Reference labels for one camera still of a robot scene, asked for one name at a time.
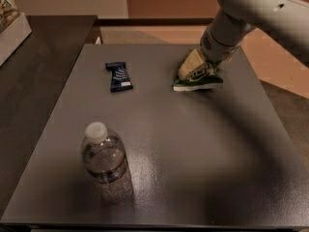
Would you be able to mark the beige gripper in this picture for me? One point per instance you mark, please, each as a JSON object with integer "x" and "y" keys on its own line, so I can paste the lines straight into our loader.
{"x": 214, "y": 47}

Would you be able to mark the green jalapeno chip bag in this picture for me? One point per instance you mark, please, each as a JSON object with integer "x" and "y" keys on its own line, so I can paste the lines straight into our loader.
{"x": 200, "y": 80}

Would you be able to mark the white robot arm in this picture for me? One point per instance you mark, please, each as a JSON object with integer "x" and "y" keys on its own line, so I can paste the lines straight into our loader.
{"x": 286, "y": 21}

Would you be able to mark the clear plastic water bottle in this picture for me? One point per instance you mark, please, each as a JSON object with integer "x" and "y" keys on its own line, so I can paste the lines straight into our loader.
{"x": 104, "y": 156}

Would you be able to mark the dark blue snack bar wrapper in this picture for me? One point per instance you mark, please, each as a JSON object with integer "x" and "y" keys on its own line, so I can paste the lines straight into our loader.
{"x": 120, "y": 80}

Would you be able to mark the white box with snacks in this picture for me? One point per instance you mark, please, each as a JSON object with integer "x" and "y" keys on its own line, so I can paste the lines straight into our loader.
{"x": 14, "y": 29}

